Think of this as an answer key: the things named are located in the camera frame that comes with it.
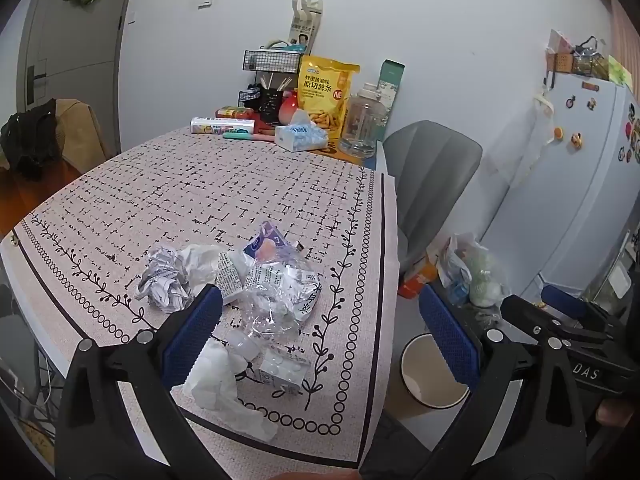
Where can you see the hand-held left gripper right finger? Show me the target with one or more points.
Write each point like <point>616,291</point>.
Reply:
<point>447,327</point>

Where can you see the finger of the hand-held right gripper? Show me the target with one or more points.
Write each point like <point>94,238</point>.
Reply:
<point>530,317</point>
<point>562,296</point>

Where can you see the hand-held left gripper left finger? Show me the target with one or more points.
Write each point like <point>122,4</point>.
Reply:
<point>192,327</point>

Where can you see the beige waste bin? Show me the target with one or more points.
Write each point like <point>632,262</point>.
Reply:
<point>425,375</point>

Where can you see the printed paper ball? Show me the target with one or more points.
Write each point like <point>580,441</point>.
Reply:
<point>162,277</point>

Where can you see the white tissue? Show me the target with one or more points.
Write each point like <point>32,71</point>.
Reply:
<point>217,385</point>

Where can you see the white paper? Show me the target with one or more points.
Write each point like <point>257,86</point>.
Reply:
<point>202,262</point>

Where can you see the clear plastic labelled packaging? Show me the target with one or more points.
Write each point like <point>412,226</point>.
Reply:
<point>272,295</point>

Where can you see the small white carton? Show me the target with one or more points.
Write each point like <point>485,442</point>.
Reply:
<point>284,370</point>

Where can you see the orange cardboard box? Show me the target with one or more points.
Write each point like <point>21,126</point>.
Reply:
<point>417,280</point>

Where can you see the white plastic grocery bag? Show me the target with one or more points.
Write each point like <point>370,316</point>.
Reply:
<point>470,270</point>

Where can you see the white refrigerator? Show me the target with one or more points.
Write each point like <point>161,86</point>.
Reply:
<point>565,210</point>

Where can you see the printed beige tablecloth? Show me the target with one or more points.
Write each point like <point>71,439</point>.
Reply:
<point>200,195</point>

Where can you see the grey upholstered chair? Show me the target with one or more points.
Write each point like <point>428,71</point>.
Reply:
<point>430,180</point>

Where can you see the yellow figure fridge magnet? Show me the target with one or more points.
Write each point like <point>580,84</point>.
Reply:
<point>577,140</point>

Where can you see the white mesh bag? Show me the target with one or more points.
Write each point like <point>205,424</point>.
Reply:
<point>520,145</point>

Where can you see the orange round fridge magnet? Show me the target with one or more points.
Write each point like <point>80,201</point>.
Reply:
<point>558,133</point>

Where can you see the dark small fridge magnet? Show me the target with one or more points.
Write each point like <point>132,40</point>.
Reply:
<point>571,102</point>

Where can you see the green pink pen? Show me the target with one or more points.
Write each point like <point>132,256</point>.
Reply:
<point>247,136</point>

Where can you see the long white printed package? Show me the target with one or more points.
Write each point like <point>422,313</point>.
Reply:
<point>220,125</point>

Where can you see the small red box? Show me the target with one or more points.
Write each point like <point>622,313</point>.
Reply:
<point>234,112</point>

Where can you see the clear plastic jar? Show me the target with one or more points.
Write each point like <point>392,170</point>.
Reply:
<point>361,125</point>

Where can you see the blue white tissue pack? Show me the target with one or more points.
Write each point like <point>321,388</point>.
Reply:
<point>300,135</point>

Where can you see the brown chair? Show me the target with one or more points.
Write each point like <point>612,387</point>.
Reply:
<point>82,130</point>

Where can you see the black utensil holder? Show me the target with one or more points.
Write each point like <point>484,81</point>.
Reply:
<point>271,102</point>

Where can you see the red apple-shaped container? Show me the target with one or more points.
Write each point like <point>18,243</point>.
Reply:
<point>289,109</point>

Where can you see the black bag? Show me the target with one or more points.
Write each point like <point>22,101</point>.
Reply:
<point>27,137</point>

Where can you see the tall green box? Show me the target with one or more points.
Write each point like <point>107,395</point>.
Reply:
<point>392,77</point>

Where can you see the yellow snack bag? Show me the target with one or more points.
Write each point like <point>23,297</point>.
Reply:
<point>325,95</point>

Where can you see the grey door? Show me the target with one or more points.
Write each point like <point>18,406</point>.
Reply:
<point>75,50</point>

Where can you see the printed paper tote bag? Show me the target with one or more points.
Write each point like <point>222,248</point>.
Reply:
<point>305,25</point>

